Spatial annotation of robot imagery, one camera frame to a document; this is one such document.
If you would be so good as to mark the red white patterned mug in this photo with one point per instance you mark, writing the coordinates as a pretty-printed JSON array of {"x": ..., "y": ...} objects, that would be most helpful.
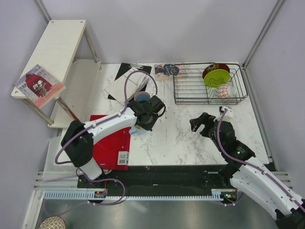
[{"x": 227, "y": 91}]

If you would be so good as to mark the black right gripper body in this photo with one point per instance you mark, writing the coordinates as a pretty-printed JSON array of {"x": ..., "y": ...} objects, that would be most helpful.
[{"x": 208, "y": 130}]

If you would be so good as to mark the white wooden shelf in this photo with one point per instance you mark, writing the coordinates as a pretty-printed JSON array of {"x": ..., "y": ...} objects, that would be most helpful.
[{"x": 55, "y": 52}]

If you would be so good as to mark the white cable duct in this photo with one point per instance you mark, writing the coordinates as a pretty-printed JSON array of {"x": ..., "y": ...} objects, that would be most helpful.
[{"x": 216, "y": 195}]

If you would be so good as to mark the red folder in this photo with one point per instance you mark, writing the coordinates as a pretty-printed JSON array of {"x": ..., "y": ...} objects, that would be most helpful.
[{"x": 112, "y": 141}]

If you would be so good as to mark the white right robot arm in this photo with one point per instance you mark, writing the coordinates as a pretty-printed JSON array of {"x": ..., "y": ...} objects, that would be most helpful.
[{"x": 245, "y": 172}]

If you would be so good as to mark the pink plastic cup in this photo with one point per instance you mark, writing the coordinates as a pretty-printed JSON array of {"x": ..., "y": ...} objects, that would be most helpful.
[{"x": 142, "y": 93}]

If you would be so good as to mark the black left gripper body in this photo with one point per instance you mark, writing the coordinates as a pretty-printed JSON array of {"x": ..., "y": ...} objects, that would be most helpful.
[{"x": 149, "y": 124}]

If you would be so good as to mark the red floral bowl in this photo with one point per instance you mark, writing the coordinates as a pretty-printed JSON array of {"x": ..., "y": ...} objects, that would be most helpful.
[{"x": 215, "y": 66}]

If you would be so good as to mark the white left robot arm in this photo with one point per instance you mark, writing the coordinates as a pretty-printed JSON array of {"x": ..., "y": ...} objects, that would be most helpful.
[{"x": 80, "y": 137}]

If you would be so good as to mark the patterned round object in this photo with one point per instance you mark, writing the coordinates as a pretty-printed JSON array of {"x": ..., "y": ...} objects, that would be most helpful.
[{"x": 54, "y": 222}]

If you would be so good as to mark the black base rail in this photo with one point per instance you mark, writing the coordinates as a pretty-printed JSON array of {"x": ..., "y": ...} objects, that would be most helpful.
[{"x": 169, "y": 180}]

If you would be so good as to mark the black wire dish rack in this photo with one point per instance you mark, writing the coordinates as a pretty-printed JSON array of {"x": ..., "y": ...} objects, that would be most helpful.
[{"x": 192, "y": 90}]

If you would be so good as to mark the black clipboard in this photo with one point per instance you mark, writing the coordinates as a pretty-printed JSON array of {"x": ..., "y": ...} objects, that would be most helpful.
[{"x": 124, "y": 67}]

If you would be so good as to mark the blue pink book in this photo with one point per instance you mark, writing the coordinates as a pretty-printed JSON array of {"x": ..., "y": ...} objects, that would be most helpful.
[{"x": 167, "y": 71}]

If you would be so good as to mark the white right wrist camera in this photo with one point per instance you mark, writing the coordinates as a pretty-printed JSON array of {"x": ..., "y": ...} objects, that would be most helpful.
[{"x": 226, "y": 113}]

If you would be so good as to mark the green plate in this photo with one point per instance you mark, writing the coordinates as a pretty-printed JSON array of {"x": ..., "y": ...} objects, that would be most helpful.
[{"x": 216, "y": 78}]

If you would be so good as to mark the red illustrated book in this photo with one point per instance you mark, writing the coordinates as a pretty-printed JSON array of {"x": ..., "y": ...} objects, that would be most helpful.
[{"x": 39, "y": 86}]

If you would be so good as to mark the light blue mug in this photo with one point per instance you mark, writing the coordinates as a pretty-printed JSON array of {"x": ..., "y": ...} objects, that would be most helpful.
[{"x": 137, "y": 130}]

